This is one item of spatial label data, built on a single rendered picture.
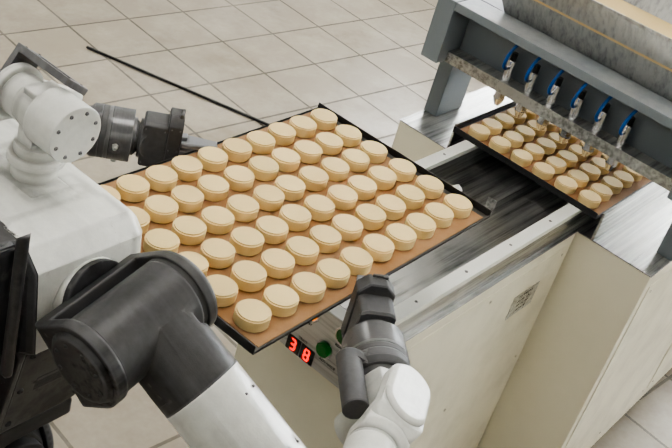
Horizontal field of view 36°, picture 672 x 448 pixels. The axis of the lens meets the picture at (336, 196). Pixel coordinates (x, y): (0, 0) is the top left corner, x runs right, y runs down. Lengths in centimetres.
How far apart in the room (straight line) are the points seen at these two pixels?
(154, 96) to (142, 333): 317
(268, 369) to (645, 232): 95
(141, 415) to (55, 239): 172
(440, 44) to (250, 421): 156
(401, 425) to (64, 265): 44
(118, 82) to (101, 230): 310
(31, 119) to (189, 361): 30
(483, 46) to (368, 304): 119
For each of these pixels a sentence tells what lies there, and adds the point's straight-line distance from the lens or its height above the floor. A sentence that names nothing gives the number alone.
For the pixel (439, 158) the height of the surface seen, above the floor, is 90.
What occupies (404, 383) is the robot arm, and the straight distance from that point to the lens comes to 130.
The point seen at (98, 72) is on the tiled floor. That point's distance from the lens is 426.
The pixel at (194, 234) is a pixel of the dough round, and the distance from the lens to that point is 151.
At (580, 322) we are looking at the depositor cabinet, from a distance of 248.
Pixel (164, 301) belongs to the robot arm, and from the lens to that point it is 104.
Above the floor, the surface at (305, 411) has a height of 57.
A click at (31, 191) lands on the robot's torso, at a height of 133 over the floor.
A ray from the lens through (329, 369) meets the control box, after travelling 194.
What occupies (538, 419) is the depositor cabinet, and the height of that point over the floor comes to 33.
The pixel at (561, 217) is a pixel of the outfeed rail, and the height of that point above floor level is 90.
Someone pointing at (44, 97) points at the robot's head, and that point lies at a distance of 111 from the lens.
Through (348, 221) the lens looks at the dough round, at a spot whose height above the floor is 112.
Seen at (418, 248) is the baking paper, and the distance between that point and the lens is 165.
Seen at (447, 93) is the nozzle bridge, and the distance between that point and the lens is 263.
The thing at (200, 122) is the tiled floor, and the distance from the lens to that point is 404.
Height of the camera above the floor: 199
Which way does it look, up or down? 32 degrees down
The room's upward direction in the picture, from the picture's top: 17 degrees clockwise
